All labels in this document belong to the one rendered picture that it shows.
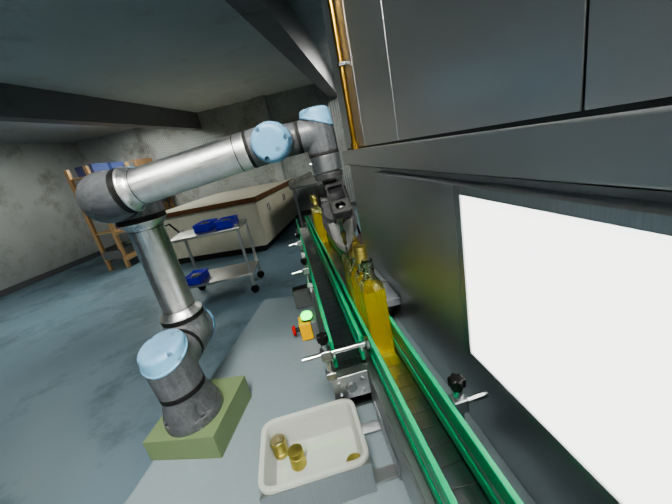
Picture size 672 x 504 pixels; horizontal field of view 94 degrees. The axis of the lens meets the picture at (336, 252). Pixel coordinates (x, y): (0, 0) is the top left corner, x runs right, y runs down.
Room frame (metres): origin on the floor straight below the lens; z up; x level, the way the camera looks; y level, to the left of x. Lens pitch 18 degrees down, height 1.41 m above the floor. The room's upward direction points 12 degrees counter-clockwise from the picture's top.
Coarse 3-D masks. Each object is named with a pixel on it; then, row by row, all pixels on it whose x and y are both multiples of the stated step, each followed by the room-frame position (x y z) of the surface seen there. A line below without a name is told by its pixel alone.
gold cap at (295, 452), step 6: (294, 444) 0.54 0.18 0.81; (300, 444) 0.54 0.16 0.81; (288, 450) 0.53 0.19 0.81; (294, 450) 0.52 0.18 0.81; (300, 450) 0.52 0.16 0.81; (288, 456) 0.52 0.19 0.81; (294, 456) 0.51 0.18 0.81; (300, 456) 0.51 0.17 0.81; (294, 462) 0.51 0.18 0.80; (300, 462) 0.51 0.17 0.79; (306, 462) 0.52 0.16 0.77; (294, 468) 0.51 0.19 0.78; (300, 468) 0.51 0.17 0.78
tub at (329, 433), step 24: (312, 408) 0.60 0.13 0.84; (336, 408) 0.60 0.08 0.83; (264, 432) 0.56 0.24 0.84; (288, 432) 0.59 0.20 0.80; (312, 432) 0.59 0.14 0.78; (336, 432) 0.59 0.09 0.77; (360, 432) 0.51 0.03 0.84; (264, 456) 0.50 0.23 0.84; (312, 456) 0.54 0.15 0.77; (336, 456) 0.53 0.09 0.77; (360, 456) 0.46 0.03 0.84; (264, 480) 0.45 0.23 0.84; (288, 480) 0.49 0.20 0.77; (312, 480) 0.43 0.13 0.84
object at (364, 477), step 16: (368, 432) 0.58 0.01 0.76; (384, 432) 0.54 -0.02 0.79; (368, 464) 0.45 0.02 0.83; (320, 480) 0.44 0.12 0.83; (336, 480) 0.44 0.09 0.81; (352, 480) 0.44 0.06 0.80; (368, 480) 0.45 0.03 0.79; (384, 480) 0.46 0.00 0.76; (400, 480) 0.46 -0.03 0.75; (272, 496) 0.43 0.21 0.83; (288, 496) 0.43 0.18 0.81; (304, 496) 0.43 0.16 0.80; (320, 496) 0.44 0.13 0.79; (336, 496) 0.44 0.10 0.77; (352, 496) 0.44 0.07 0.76
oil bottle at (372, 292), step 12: (360, 288) 0.72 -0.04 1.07; (372, 288) 0.69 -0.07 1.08; (384, 288) 0.70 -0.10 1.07; (372, 300) 0.69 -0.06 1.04; (384, 300) 0.70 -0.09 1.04; (372, 312) 0.69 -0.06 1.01; (384, 312) 0.69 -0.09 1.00; (372, 324) 0.69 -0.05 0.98; (384, 324) 0.69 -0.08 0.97; (372, 336) 0.69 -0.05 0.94; (384, 336) 0.69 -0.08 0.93; (384, 348) 0.69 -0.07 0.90
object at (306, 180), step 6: (306, 174) 7.00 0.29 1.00; (294, 180) 5.93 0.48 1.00; (300, 180) 6.37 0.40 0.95; (306, 180) 6.39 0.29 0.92; (312, 180) 6.10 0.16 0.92; (342, 180) 7.32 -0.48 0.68; (294, 186) 5.63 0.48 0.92; (300, 186) 5.53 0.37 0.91; (306, 186) 5.51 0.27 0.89; (294, 192) 5.58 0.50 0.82; (294, 198) 5.59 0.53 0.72; (318, 198) 7.43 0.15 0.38; (318, 204) 7.44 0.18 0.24; (300, 216) 5.58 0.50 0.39; (300, 222) 5.59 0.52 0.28; (312, 222) 5.58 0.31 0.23; (336, 222) 5.47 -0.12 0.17
